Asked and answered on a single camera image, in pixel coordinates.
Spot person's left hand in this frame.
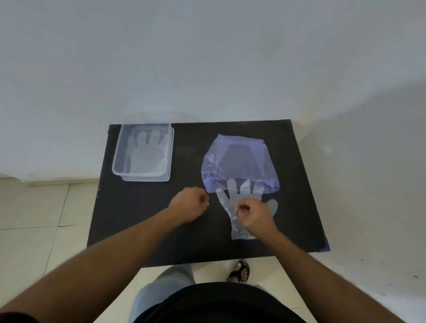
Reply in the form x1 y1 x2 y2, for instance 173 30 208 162
168 187 210 224

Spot person's right hand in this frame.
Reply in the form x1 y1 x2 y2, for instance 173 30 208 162
236 199 279 239

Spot clear plastic disposable glove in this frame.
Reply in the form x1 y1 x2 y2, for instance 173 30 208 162
216 178 279 241
128 129 169 175

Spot person's right forearm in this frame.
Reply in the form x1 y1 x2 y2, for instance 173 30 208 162
262 227 407 323

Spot person's left forearm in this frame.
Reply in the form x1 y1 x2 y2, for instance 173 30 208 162
0 208 183 323

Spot blue plastic bag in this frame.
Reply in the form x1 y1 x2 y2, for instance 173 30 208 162
202 134 280 194

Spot clear plastic container lid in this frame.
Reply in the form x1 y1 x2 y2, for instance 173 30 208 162
121 128 175 182

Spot black sandal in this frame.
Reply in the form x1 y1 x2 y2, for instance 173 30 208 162
227 259 251 284

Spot black shirt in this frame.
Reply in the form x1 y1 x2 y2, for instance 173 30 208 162
0 282 307 323

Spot clear plastic container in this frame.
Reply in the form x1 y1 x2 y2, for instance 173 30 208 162
112 123 172 177

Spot grey trousers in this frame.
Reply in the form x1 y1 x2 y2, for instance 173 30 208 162
129 264 271 323

